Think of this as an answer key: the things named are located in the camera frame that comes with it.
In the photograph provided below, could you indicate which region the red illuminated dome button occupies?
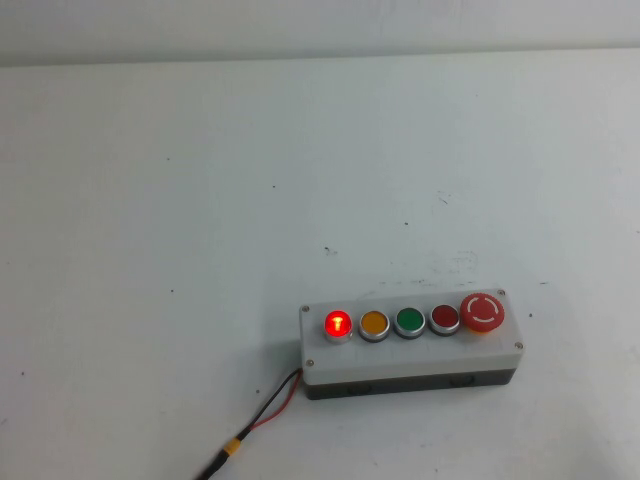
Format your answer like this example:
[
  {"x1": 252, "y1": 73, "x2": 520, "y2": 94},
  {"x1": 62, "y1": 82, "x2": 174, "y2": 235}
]
[{"x1": 323, "y1": 309, "x2": 355, "y2": 347}]

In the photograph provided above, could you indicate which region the yellow flat push button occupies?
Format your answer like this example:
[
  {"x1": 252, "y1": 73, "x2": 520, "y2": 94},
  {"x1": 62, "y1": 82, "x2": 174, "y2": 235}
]
[{"x1": 357, "y1": 309, "x2": 392, "y2": 345}]

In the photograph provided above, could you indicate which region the green flat push button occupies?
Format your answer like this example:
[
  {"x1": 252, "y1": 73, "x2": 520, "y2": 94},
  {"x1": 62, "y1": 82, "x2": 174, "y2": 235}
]
[{"x1": 392, "y1": 306, "x2": 428, "y2": 341}]

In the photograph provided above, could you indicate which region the dark red flat push button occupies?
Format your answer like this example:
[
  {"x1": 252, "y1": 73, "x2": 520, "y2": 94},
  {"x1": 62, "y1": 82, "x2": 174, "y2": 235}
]
[{"x1": 427, "y1": 304, "x2": 462, "y2": 338}]

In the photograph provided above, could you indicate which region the grey push-button control box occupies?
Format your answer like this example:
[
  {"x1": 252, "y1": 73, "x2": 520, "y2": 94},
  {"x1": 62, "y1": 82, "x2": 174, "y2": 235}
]
[{"x1": 298, "y1": 288, "x2": 525, "y2": 402}]

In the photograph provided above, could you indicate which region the red mushroom emergency stop button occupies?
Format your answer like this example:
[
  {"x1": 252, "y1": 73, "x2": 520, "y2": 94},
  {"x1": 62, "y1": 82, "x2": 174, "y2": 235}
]
[{"x1": 459, "y1": 292, "x2": 506, "y2": 336}]

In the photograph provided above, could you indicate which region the thin black wire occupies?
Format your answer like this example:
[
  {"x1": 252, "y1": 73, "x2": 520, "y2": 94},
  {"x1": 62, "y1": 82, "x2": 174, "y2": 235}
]
[{"x1": 238, "y1": 368, "x2": 303, "y2": 442}]

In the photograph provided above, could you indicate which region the thin red wire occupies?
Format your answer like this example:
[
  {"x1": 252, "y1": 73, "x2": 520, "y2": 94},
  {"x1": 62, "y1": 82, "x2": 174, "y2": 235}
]
[{"x1": 247, "y1": 372, "x2": 304, "y2": 432}]

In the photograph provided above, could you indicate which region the black sheathed power cable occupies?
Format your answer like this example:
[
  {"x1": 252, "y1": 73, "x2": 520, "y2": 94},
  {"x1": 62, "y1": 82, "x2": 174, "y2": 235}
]
[{"x1": 193, "y1": 449, "x2": 229, "y2": 480}]

